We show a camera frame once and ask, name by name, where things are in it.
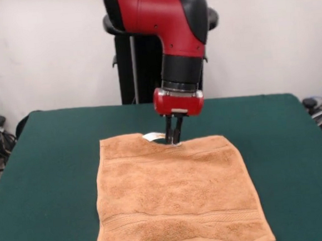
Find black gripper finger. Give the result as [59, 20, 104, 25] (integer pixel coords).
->
[171, 115, 186, 146]
[163, 114, 175, 146]

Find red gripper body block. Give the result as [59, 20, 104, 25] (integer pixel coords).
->
[151, 84, 206, 120]

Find orange terry towel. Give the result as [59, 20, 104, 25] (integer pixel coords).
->
[84, 122, 276, 241]

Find dark green table cloth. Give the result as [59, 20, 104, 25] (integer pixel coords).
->
[0, 88, 322, 241]

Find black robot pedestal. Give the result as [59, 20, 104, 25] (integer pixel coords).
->
[102, 6, 226, 107]

